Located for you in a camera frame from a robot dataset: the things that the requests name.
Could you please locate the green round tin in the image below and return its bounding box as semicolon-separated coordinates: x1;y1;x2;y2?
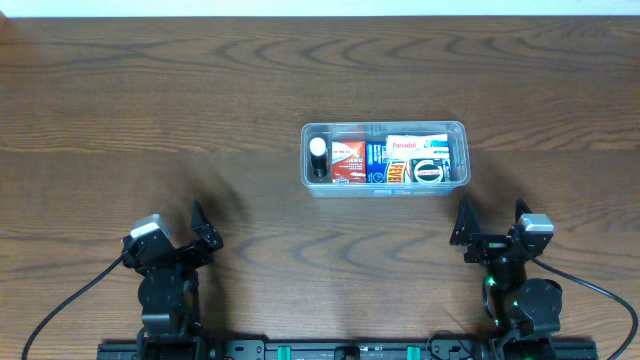
410;158;449;183

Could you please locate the white Panadol box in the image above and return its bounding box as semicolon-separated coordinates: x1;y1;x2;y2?
386;134;450;160

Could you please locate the blue Kool Fever box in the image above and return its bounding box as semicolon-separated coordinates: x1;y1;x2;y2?
365;141;454;184

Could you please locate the red medicine box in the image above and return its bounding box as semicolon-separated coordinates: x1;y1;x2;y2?
331;141;366;184

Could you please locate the dark bottle white cap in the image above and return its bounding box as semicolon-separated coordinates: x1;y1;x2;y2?
309;137;328;178

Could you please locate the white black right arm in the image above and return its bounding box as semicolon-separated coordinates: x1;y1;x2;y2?
450;198;562;359

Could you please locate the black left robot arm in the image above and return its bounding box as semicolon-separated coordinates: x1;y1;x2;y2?
122;201;223;360

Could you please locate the clear plastic container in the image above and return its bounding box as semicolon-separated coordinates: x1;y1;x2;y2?
300;121;471;197

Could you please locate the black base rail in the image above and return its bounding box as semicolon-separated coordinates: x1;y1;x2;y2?
96;337;599;360

